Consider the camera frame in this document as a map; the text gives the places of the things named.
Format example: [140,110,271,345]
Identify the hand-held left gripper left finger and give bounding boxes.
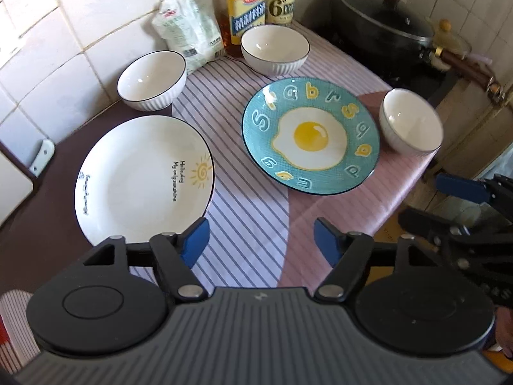
[80,217,211,303]

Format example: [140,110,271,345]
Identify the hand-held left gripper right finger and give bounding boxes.
[313,217,437,304]

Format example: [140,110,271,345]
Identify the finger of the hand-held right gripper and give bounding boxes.
[436,173,513,210]
[398,207,478,250]

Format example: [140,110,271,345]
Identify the white ribbed bowl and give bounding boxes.
[379,88,444,157]
[117,50,187,112]
[240,25,311,77]

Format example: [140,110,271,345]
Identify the white plate with sun print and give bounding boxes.
[74,115,217,248]

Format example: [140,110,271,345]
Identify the blue plate with egg print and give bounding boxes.
[241,77,381,196]

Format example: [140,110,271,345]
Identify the striped tablecloth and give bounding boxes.
[0,19,438,354]

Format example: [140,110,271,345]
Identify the metal gas valve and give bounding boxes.
[486,75,513,110]

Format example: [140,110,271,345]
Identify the black wok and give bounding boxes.
[336,0,498,86]

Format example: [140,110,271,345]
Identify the white board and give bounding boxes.
[0,151,35,226]

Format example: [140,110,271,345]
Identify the glass wok lid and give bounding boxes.
[337,0,436,41]

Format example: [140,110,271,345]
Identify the white plastic bag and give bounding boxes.
[151,0,226,75]

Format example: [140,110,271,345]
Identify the yellow label bottle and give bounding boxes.
[218,0,268,57]

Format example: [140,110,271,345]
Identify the white plastic bracket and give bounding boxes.
[29,138,55,176]

